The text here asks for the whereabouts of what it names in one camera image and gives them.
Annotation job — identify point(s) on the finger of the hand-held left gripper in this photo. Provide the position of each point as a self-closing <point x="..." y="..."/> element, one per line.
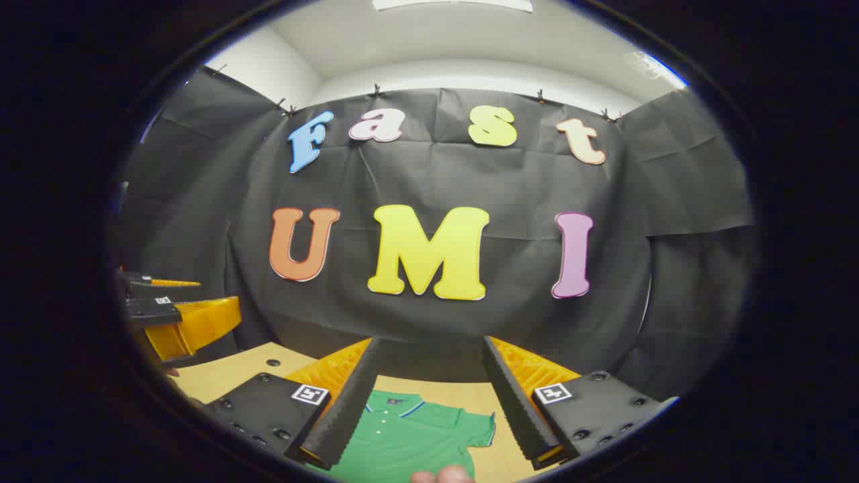
<point x="164" y="290"/>
<point x="194" y="325"/>

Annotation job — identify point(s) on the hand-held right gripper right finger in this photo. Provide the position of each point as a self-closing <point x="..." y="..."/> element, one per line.
<point x="517" y="409"/>

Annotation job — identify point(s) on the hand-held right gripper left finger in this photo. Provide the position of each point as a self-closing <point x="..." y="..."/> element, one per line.
<point x="342" y="409"/>

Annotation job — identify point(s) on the green T-shirt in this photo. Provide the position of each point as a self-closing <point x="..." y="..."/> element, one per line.
<point x="416" y="436"/>

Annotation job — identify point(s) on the black backdrop cloth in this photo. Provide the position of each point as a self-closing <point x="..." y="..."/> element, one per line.
<point x="517" y="188"/>

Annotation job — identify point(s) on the ceiling light panel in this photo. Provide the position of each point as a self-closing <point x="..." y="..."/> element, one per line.
<point x="456" y="4"/>

